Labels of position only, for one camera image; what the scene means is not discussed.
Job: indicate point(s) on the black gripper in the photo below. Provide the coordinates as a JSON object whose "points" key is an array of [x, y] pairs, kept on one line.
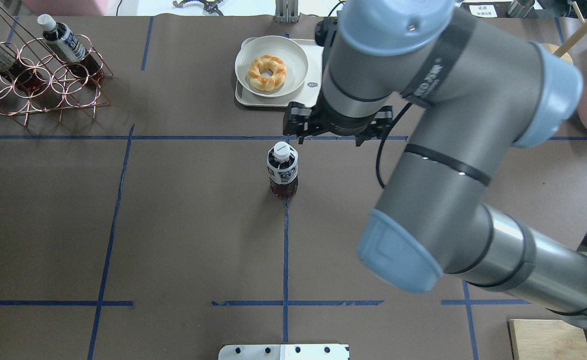
{"points": [[344, 125]]}

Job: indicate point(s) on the tea bottle white cap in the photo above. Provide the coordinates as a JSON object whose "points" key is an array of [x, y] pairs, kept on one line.
{"points": [[282, 166]]}

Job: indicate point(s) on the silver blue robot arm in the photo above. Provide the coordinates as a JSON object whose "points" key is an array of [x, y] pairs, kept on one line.
{"points": [[483, 91]]}

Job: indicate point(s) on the cream serving tray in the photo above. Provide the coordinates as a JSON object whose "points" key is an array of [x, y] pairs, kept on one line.
{"points": [[307, 94]]}

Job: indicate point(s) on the tea bottle lower right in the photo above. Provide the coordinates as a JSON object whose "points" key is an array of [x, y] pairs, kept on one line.
{"points": [[68, 48]]}

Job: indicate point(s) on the tea bottle lower middle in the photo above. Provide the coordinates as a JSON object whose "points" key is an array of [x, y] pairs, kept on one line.
{"points": [[13, 70]]}

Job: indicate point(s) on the white round plate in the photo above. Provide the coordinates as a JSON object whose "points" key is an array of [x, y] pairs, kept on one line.
{"points": [[289, 51]]}

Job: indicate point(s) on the glazed donut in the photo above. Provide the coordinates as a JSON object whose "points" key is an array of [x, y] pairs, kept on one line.
{"points": [[267, 73]]}

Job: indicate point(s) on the wooden mug tree stand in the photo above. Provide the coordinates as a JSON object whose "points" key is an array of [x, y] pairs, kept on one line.
{"points": [[571, 27]]}

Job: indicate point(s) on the wooden cutting board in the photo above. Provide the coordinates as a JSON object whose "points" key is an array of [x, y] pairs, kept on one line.
{"points": [[544, 339]]}

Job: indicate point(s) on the aluminium frame post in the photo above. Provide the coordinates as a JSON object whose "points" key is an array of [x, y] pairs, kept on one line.
{"points": [[287, 11]]}

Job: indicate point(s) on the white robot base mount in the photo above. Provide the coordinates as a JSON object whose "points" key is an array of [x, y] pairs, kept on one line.
{"points": [[304, 351]]}

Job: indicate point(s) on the copper wire bottle rack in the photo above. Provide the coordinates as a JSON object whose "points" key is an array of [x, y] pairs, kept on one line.
{"points": [[60, 90]]}

